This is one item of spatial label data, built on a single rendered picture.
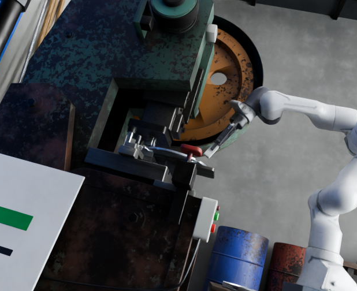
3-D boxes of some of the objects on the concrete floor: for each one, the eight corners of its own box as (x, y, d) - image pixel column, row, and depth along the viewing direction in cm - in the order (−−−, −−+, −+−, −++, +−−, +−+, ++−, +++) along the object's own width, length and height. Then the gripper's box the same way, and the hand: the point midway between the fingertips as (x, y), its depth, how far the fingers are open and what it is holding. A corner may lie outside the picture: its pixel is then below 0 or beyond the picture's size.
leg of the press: (155, 407, 109) (228, 128, 134) (148, 422, 98) (229, 115, 123) (-105, 309, 125) (4, 76, 150) (-135, 313, 114) (-12, 61, 139)
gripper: (249, 118, 161) (212, 157, 157) (245, 128, 174) (212, 165, 169) (235, 107, 163) (199, 146, 159) (233, 118, 176) (199, 155, 171)
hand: (211, 150), depth 165 cm, fingers closed
